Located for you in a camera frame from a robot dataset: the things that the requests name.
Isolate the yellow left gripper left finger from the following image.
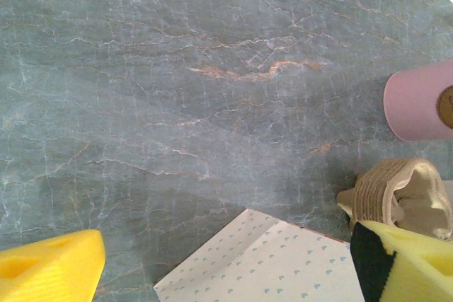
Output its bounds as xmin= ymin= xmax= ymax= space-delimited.
xmin=0 ymin=229 xmax=107 ymax=302

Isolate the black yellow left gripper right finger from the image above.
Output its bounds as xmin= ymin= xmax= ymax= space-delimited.
xmin=349 ymin=220 xmax=453 ymax=302

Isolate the white paper bag with handles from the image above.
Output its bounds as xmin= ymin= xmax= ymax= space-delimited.
xmin=154 ymin=208 xmax=366 ymax=302

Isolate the stack of cardboard cup carriers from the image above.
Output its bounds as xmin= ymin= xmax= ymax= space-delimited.
xmin=336 ymin=157 xmax=453 ymax=243

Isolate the pink cup with brown label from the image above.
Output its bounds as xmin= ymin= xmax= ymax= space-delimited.
xmin=384 ymin=61 xmax=453 ymax=142

